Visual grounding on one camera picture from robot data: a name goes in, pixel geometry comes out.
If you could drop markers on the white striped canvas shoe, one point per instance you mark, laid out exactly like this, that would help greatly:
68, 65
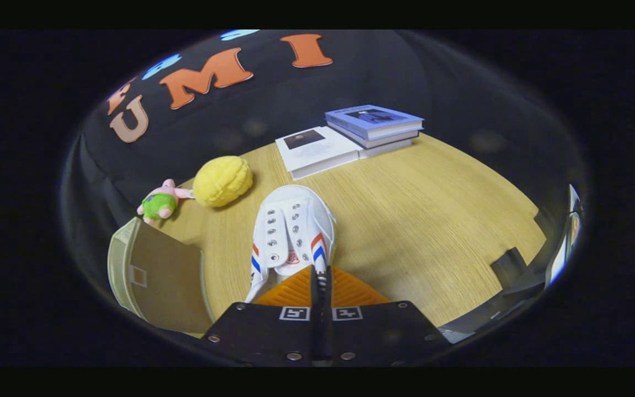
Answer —
295, 215

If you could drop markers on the white book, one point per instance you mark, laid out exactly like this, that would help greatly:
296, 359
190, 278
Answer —
317, 151

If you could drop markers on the blue book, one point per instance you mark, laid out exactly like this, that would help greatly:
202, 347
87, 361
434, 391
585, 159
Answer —
372, 117

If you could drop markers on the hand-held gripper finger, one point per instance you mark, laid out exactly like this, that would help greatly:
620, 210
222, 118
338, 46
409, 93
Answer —
327, 298
316, 298

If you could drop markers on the beige fabric storage box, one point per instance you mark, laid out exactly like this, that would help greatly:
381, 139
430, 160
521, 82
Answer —
168, 286

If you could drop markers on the yellow plush ball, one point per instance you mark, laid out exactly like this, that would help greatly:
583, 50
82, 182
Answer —
222, 181

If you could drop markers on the pink and green plush toy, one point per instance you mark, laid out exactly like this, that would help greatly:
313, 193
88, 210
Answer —
157, 205

